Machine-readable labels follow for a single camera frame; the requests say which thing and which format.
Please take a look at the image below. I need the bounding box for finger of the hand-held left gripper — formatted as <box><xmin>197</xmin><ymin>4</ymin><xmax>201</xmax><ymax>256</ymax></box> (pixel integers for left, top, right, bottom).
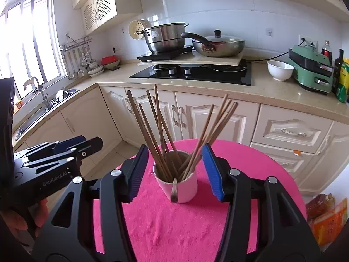
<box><xmin>26</xmin><ymin>135</ymin><xmax>86</xmax><ymax>162</ymax></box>
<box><xmin>23</xmin><ymin>137</ymin><xmax>103</xmax><ymax>167</ymax></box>

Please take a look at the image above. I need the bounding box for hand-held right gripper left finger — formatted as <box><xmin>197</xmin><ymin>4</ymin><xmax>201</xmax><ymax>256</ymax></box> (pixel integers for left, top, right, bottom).
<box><xmin>32</xmin><ymin>144</ymin><xmax>149</xmax><ymax>262</ymax></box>

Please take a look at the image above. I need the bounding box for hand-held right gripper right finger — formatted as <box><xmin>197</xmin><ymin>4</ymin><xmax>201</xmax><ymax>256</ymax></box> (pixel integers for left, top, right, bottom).
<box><xmin>202</xmin><ymin>143</ymin><xmax>321</xmax><ymax>262</ymax></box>

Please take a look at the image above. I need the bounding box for pale pink ceramic cup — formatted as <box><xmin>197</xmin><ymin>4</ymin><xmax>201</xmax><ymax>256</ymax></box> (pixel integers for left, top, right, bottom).
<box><xmin>153</xmin><ymin>150</ymin><xmax>198</xmax><ymax>204</ymax></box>

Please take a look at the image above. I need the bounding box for bunch of chopsticks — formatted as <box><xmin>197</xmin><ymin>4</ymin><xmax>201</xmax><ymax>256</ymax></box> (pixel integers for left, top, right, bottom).
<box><xmin>126</xmin><ymin>84</ymin><xmax>238</xmax><ymax>203</ymax></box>

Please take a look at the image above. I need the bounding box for person's left hand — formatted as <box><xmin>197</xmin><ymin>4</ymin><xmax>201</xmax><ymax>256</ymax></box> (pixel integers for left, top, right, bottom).
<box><xmin>5</xmin><ymin>198</ymin><xmax>49</xmax><ymax>238</ymax></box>

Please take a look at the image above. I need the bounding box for steel sink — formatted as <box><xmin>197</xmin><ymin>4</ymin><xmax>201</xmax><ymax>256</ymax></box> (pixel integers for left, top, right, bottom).
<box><xmin>15</xmin><ymin>89</ymin><xmax>79</xmax><ymax>140</ymax></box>

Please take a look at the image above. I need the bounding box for steel faucet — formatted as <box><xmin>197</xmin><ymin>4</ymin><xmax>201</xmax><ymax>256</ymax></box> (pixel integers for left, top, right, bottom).
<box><xmin>23</xmin><ymin>76</ymin><xmax>51</xmax><ymax>108</ymax></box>

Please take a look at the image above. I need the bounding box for steel ladle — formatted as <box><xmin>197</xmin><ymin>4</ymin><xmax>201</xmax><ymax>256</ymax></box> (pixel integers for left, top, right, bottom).
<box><xmin>76</xmin><ymin>48</ymin><xmax>84</xmax><ymax>77</ymax></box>
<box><xmin>67</xmin><ymin>50</ymin><xmax>75</xmax><ymax>80</ymax></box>

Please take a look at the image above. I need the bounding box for stack of white bowls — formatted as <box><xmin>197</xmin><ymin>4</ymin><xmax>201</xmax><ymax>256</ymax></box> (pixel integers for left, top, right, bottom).
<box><xmin>87</xmin><ymin>60</ymin><xmax>104</xmax><ymax>77</ymax></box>

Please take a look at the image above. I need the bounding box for red container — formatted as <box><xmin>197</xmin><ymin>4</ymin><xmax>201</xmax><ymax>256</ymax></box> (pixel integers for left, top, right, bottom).
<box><xmin>101</xmin><ymin>55</ymin><xmax>121</xmax><ymax>70</ymax></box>

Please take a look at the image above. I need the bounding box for black glass gas hob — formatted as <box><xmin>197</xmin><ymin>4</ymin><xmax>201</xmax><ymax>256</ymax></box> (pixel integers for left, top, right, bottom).
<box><xmin>129</xmin><ymin>60</ymin><xmax>252</xmax><ymax>86</ymax></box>

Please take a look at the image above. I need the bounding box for beige stone countertop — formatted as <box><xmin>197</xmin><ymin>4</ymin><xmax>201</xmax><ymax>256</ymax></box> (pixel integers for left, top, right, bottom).
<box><xmin>12</xmin><ymin>57</ymin><xmax>349</xmax><ymax>131</ymax></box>

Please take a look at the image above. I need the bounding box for barred window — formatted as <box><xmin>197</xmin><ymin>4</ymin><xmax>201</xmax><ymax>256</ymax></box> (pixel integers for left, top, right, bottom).
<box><xmin>0</xmin><ymin>0</ymin><xmax>68</xmax><ymax>101</ymax></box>

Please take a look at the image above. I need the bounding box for brown wrapped food package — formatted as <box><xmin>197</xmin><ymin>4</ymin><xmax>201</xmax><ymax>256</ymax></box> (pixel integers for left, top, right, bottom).
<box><xmin>305</xmin><ymin>193</ymin><xmax>335</xmax><ymax>219</ymax></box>

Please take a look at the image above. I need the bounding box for pale wooden board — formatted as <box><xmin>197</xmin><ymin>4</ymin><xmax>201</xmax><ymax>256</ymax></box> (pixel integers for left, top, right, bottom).
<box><xmin>137</xmin><ymin>51</ymin><xmax>244</xmax><ymax>67</ymax></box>

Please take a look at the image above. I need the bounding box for black induction cooker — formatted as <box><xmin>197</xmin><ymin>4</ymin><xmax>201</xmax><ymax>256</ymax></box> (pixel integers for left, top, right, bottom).
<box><xmin>137</xmin><ymin>46</ymin><xmax>193</xmax><ymax>63</ymax></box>

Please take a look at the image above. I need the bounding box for white bowl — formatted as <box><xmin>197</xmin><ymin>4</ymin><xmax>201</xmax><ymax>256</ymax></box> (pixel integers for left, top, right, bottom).
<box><xmin>267</xmin><ymin>60</ymin><xmax>295</xmax><ymax>82</ymax></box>

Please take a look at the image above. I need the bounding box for steel wok with lid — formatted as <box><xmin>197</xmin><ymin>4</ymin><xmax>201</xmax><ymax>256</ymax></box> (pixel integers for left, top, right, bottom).
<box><xmin>181</xmin><ymin>29</ymin><xmax>245</xmax><ymax>58</ymax></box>

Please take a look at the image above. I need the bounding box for orange snack bag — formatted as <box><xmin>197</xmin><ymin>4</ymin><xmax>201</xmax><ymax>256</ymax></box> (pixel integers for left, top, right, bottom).
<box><xmin>311</xmin><ymin>198</ymin><xmax>349</xmax><ymax>247</ymax></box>

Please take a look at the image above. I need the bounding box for cream perforated steamer plate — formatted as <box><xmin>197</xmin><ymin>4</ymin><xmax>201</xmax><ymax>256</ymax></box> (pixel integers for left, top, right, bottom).
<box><xmin>129</xmin><ymin>20</ymin><xmax>150</xmax><ymax>40</ymax></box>

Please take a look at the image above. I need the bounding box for stainless steel pot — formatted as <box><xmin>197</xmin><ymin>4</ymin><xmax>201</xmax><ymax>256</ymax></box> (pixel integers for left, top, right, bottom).
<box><xmin>138</xmin><ymin>22</ymin><xmax>189</xmax><ymax>54</ymax></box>

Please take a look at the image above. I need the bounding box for green electric grill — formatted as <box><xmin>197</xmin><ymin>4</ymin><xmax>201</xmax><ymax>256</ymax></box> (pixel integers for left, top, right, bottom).
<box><xmin>288</xmin><ymin>44</ymin><xmax>334</xmax><ymax>96</ymax></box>

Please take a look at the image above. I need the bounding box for yellow green bottle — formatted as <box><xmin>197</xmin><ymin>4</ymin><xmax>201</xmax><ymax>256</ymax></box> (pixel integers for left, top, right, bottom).
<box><xmin>336</xmin><ymin>58</ymin><xmax>349</xmax><ymax>103</ymax></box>

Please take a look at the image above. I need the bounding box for white socket with plug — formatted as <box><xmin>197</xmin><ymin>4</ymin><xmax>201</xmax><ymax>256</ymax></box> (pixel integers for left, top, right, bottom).
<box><xmin>298</xmin><ymin>34</ymin><xmax>318</xmax><ymax>48</ymax></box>

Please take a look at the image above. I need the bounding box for dark cola bottle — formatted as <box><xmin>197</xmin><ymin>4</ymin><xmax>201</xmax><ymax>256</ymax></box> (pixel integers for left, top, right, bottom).
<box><xmin>321</xmin><ymin>40</ymin><xmax>333</xmax><ymax>64</ymax></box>

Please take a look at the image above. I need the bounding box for steel wire utensil rack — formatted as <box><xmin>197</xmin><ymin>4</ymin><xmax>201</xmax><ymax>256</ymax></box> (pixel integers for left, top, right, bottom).
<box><xmin>60</xmin><ymin>33</ymin><xmax>93</xmax><ymax>52</ymax></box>

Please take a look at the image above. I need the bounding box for black power cable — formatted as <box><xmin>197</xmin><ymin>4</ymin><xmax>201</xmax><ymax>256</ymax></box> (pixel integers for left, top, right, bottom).
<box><xmin>243</xmin><ymin>40</ymin><xmax>306</xmax><ymax>61</ymax></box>

